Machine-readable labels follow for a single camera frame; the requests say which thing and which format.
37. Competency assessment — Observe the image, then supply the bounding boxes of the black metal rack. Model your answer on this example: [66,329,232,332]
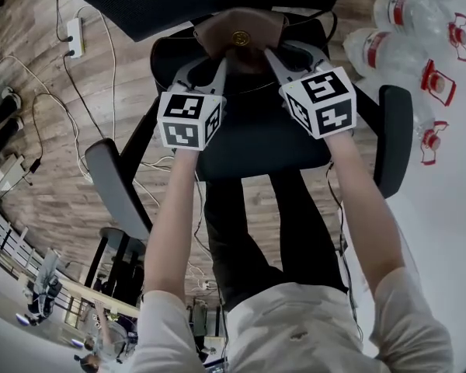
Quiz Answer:
[0,210,38,283]

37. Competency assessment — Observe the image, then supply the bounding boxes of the person's left forearm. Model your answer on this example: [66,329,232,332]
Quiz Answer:
[142,148,203,301]

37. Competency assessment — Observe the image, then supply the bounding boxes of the person's black trousers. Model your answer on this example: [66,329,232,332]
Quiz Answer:
[203,168,350,313]

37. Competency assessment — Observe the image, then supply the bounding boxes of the black equipment rig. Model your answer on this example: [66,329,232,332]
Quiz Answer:
[25,246,64,326]

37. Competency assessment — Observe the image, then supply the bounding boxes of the black table pedestal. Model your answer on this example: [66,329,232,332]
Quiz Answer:
[84,227,147,309]

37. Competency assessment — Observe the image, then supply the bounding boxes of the person's white shirt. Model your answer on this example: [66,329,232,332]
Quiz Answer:
[128,266,456,373]

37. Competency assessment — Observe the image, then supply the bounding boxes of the person's right forearm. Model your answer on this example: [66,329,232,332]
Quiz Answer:
[325,132,407,293]

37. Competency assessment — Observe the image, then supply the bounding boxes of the white shelf unit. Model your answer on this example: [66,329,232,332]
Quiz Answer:
[0,153,28,209]

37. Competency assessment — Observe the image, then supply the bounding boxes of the black office chair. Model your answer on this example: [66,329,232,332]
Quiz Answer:
[25,0,415,241]

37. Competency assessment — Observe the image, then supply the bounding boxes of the brown leather bag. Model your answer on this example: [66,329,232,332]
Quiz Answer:
[193,7,339,92]

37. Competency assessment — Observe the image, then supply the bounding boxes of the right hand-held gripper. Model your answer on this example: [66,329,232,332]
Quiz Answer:
[263,39,358,141]

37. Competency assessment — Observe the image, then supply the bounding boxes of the black power cable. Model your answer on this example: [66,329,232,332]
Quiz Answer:
[61,51,108,141]

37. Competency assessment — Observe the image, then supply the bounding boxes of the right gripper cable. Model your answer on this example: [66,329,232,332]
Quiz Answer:
[325,160,364,343]

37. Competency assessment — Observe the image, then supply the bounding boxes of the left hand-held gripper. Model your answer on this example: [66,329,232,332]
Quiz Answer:
[155,55,229,153]

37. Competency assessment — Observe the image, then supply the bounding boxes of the white power cable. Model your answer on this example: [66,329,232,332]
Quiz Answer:
[0,54,94,182]
[75,5,118,141]

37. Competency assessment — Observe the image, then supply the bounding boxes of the thin dark cable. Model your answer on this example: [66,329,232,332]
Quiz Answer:
[54,0,71,41]

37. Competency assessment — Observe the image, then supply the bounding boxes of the clear water bottle red cap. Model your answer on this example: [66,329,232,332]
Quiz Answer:
[342,28,457,107]
[372,0,466,62]
[355,74,450,166]

